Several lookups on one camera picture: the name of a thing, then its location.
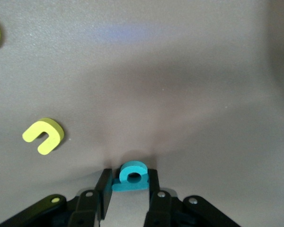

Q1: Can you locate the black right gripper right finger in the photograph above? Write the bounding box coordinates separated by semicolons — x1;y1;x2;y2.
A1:
144;169;242;227

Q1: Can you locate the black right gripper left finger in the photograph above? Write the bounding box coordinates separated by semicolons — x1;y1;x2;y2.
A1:
0;168;113;227

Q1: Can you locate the teal letter b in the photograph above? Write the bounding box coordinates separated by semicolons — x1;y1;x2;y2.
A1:
112;161;149;192

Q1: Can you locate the yellow letter u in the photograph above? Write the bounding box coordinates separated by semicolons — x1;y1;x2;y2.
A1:
22;117;65;156

